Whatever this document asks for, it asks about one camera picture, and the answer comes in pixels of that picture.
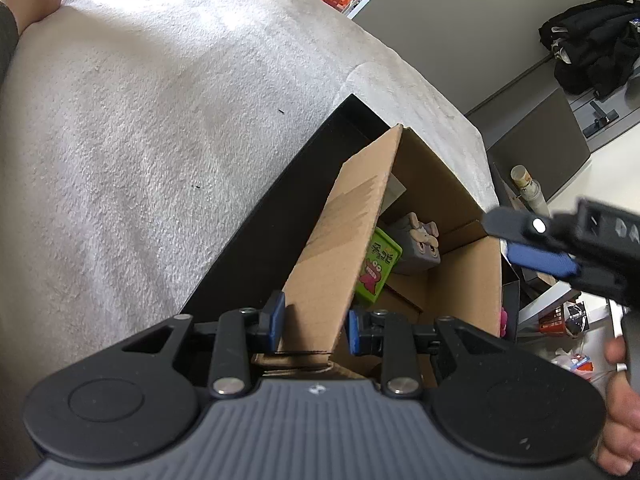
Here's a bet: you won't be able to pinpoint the brown cardboard box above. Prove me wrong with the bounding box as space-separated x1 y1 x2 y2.
254 125 502 377

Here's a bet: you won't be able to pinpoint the blue cube bunny toy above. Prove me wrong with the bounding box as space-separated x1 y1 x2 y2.
386 212 440 275

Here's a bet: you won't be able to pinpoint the pink dinosaur costume figurine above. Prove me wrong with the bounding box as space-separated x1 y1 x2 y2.
500 308 509 338

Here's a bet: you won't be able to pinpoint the person right hand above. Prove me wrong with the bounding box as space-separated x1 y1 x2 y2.
595 335 640 477

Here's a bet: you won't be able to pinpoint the paper cup stack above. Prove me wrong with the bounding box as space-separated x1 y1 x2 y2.
510 165 550 217

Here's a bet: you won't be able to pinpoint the black shallow tray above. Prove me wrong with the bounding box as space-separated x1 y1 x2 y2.
184 96 502 353

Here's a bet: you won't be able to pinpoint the green monster toy box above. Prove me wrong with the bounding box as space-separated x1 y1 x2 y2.
355 228 402 306

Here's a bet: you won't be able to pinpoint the person leg grey trousers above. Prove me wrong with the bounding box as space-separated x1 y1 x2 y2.
0 3 20 84

